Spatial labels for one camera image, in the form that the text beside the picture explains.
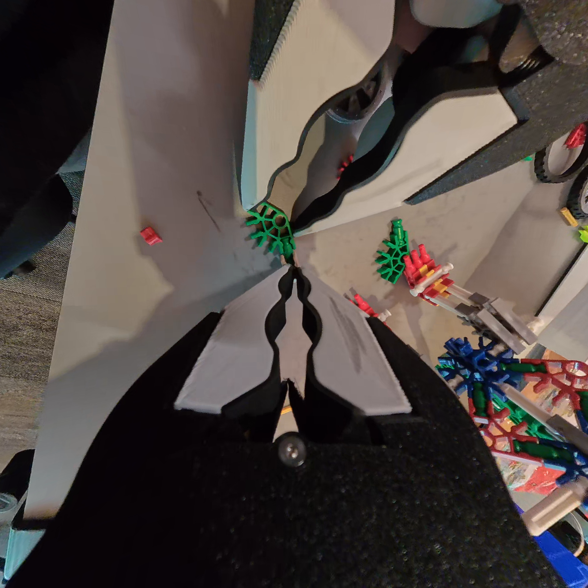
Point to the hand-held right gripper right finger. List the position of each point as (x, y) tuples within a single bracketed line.
[(358, 358)]

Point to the small lime plastic piece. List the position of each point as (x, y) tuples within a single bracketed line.
[(583, 234)]

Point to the colourful toy construction model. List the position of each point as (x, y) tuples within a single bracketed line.
[(478, 367)]

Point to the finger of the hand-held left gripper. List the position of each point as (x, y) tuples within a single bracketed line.
[(312, 64), (441, 138)]

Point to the blue plastic bin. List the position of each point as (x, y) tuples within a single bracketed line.
[(565, 565)]

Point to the tiny red plastic piece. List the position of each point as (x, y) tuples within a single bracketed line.
[(150, 236)]

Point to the black toy tire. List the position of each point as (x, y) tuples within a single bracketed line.
[(544, 165), (577, 207)]

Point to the green fan-shaped connector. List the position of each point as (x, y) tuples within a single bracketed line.
[(395, 250), (271, 230)]

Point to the short yellow rod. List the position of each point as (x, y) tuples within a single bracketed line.
[(570, 216)]

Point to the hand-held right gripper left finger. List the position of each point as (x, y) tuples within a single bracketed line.
[(230, 363)]

